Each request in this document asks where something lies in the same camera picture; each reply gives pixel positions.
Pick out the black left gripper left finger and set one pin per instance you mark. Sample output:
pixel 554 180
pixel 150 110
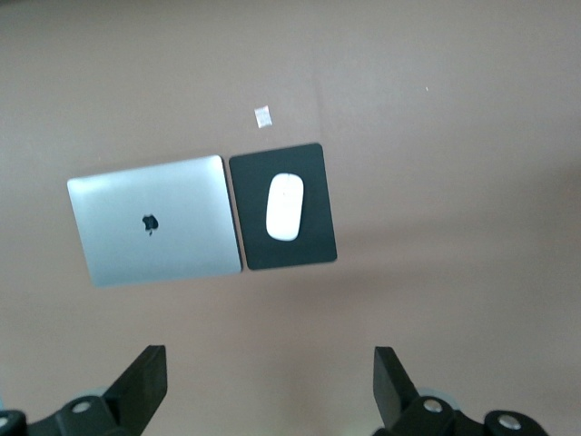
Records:
pixel 136 390

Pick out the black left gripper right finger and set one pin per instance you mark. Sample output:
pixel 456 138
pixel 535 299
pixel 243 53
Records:
pixel 397 390

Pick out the white computer mouse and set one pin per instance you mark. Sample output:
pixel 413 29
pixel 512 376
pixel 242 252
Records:
pixel 284 206

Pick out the black mouse pad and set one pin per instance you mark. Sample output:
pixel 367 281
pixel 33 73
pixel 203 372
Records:
pixel 313 236

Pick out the silver laptop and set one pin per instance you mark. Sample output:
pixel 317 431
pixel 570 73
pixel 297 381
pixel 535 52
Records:
pixel 154 222

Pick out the small square tape patch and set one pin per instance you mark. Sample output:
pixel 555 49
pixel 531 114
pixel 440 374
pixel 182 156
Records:
pixel 263 116

